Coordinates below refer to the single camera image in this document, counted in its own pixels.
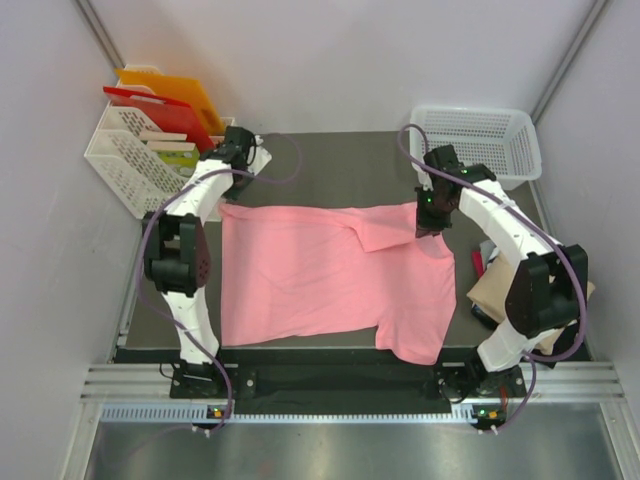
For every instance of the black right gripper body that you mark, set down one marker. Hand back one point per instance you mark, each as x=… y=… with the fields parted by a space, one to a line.
x=431 y=213

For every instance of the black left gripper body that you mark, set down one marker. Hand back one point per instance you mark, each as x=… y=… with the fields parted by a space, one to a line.
x=241 y=184

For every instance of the pink t shirt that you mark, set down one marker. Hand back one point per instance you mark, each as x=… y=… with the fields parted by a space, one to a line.
x=303 y=271

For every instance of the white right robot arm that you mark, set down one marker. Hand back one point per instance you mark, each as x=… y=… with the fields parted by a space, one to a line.
x=548 y=288

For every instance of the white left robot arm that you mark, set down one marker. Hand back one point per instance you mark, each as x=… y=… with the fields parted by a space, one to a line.
x=176 y=257

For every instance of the magenta folded garment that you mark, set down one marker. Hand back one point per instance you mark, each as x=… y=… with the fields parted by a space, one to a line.
x=477 y=262

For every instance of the green booklet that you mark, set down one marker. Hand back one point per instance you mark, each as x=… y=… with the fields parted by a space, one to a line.
x=181 y=163

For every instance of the white blue folded garment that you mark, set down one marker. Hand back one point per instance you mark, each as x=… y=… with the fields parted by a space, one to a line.
x=489 y=251

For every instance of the orange plastic folder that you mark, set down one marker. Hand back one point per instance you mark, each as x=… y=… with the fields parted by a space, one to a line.
x=185 y=89

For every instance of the red plastic folder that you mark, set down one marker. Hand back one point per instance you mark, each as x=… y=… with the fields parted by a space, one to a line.
x=169 y=115

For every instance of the beige booklet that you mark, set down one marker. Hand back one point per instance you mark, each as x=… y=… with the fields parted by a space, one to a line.
x=165 y=141

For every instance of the beige folded t shirt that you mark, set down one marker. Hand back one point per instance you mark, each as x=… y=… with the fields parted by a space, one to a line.
x=489 y=294

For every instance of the white perforated plastic basket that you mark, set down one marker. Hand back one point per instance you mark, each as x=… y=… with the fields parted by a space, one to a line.
x=504 y=140

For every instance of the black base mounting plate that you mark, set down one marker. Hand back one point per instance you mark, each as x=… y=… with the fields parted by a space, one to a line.
x=339 y=381

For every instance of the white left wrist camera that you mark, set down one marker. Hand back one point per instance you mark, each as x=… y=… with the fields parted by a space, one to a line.
x=259 y=156

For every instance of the aluminium frame rail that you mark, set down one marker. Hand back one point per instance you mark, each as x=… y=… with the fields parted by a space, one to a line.
x=572 y=422

